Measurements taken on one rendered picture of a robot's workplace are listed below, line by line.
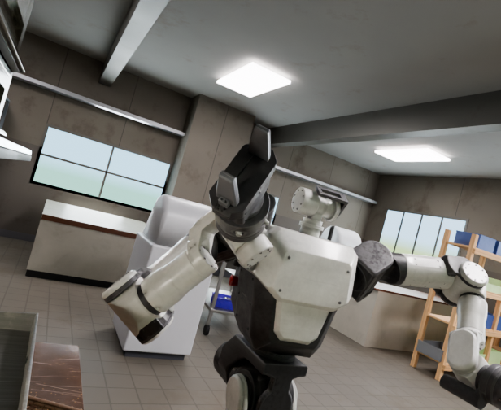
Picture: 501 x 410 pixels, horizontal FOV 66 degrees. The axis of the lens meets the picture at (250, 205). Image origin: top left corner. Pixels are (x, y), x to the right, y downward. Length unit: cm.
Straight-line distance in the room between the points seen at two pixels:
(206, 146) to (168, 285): 666
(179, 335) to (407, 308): 407
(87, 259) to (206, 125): 341
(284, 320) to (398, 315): 567
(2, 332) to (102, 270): 479
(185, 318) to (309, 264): 271
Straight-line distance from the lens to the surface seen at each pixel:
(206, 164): 731
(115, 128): 750
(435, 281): 120
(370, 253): 109
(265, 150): 52
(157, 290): 72
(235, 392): 106
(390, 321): 648
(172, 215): 339
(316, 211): 98
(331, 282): 96
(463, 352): 109
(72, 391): 177
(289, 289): 91
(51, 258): 531
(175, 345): 363
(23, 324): 62
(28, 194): 743
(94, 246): 530
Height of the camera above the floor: 141
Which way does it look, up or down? 2 degrees up
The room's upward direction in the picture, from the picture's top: 15 degrees clockwise
